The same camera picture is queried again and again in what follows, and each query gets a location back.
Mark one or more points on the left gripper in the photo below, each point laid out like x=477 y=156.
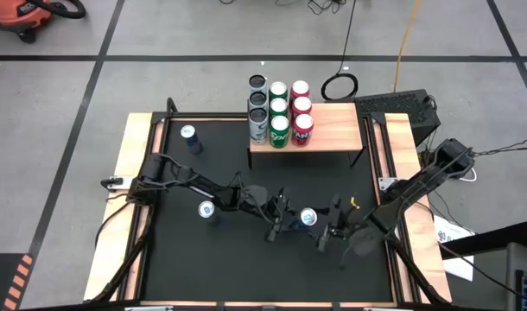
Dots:
x=263 y=203

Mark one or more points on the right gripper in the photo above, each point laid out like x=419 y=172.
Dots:
x=339 y=224

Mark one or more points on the blue silver Red Bull can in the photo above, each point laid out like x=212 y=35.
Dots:
x=206 y=209
x=308 y=217
x=193 y=142

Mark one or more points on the green Sprite can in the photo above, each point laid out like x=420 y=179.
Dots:
x=278 y=89
x=278 y=106
x=279 y=136

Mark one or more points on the red Fanta strawberry can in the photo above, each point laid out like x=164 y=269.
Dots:
x=302 y=104
x=300 y=88
x=302 y=136

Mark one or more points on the white Celsius Arctic Vibe can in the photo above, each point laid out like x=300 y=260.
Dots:
x=258 y=129
x=258 y=81
x=258 y=99

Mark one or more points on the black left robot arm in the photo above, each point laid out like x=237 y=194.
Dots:
x=194 y=185

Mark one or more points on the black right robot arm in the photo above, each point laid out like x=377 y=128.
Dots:
x=419 y=185

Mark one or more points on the wooden shelf with black legs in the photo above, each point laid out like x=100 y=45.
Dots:
x=332 y=129

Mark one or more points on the small yellow tape tag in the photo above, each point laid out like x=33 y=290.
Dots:
x=354 y=202

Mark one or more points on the light wooden table side board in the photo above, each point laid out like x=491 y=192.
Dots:
x=399 y=129
x=136 y=129

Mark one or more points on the white paper sheet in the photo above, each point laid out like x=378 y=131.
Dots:
x=451 y=235

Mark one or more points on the black desk edge bar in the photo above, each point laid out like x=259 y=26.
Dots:
x=488 y=242

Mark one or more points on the grey desk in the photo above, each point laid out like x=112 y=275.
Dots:
x=520 y=268

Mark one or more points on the black mat with orange stripes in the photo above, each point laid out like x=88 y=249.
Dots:
x=4 y=281

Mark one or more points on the orange shop vacuum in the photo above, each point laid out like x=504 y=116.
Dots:
x=17 y=15

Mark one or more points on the silver aluminium frame post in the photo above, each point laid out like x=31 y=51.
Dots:
x=149 y=309

